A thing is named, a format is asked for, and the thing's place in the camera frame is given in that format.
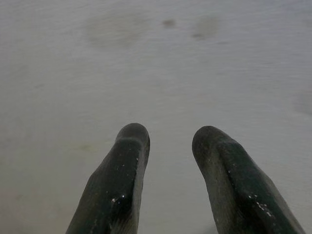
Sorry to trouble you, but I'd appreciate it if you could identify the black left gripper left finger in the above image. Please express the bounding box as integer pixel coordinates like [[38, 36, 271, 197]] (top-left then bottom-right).
[[65, 122, 151, 234]]

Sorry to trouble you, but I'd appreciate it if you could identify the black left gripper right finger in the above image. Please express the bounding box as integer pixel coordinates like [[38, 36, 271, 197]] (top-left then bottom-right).
[[192, 125, 307, 234]]

